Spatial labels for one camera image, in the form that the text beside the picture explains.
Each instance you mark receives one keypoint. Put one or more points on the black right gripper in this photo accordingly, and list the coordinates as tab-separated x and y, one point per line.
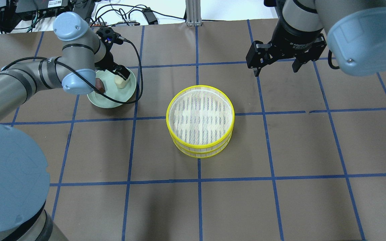
293	37

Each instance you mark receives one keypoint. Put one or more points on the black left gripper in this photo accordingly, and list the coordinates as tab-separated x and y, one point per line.
107	61

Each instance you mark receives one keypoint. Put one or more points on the white steamed bun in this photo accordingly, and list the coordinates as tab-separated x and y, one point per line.
120	81

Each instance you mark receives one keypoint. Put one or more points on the yellow steamer layer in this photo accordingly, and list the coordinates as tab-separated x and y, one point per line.
200	116
203	152

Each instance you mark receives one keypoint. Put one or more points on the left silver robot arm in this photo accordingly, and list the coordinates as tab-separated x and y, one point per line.
24	180

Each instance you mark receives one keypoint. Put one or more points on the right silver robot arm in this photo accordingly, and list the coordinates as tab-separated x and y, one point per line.
354	31

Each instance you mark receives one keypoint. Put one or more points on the light green plate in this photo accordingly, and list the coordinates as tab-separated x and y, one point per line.
122	95

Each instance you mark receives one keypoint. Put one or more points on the brown steamed bun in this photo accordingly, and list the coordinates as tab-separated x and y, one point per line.
99	86

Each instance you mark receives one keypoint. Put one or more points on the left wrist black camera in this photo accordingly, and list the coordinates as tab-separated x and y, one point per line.
108	35

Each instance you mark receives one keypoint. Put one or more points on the aluminium frame post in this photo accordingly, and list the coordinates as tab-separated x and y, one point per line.
193	13

